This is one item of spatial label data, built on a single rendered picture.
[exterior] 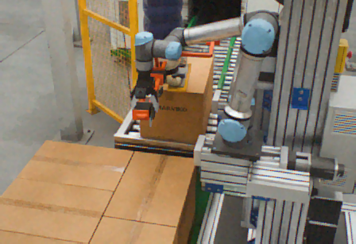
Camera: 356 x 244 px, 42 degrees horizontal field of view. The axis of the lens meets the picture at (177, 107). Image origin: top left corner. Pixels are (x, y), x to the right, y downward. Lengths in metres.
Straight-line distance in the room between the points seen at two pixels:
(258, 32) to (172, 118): 1.28
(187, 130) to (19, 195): 1.04
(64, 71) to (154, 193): 1.51
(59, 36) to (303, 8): 2.11
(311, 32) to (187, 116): 1.08
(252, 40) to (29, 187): 1.60
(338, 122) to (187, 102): 0.98
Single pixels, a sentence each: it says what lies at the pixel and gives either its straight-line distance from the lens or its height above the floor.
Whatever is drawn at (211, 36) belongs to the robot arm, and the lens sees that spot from 1.94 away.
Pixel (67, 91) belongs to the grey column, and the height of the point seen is 0.50.
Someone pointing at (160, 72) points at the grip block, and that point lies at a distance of 2.37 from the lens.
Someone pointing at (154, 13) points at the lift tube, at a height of 1.48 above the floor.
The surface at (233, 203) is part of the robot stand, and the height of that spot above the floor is 0.21.
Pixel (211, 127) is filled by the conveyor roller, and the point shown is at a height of 0.55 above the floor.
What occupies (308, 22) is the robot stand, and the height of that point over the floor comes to 1.58.
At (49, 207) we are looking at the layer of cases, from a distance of 2.62.
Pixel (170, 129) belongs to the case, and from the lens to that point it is 2.91.
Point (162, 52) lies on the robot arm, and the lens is 1.89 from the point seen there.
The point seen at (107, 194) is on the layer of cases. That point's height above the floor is 0.54.
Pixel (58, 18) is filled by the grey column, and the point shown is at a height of 1.10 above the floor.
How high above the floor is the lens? 2.24
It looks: 30 degrees down
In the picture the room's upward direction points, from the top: straight up
